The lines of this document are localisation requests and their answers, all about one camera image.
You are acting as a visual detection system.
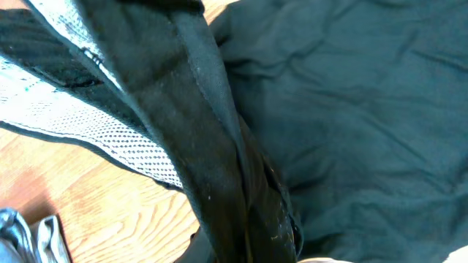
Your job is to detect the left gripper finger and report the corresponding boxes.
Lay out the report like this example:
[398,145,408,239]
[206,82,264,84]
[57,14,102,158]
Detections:
[175,227,216,263]

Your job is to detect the dark green shorts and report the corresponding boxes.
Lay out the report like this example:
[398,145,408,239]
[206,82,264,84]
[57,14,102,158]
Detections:
[1,0,467,262]

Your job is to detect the folded light blue jeans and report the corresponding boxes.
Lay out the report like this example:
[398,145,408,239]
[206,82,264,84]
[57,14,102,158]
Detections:
[1,207,72,263]

